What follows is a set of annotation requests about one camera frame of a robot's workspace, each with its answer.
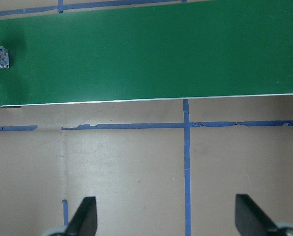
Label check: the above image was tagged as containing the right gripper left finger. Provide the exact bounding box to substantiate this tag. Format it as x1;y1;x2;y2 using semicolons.
65;196;98;236

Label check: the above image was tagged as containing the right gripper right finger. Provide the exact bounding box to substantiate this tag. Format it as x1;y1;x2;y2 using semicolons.
235;194;279;236

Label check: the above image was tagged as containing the green conveyor belt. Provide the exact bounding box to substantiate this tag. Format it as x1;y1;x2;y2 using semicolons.
0;0;293;106

